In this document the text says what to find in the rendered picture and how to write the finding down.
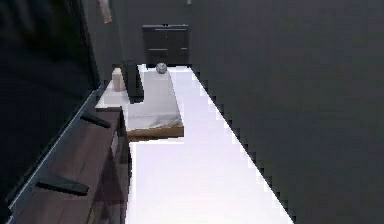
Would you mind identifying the black upright box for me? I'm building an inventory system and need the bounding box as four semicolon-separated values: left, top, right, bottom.
120;59;146;100

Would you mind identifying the dark chest of drawers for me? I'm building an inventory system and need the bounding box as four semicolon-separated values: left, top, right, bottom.
141;23;191;67

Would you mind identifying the dark brown television cabinet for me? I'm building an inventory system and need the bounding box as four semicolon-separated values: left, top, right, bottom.
11;106;133;224

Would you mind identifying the black television set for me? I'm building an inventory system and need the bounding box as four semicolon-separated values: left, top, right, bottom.
0;0;113;224

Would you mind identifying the framed wall picture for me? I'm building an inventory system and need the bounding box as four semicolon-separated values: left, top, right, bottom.
97;0;113;24

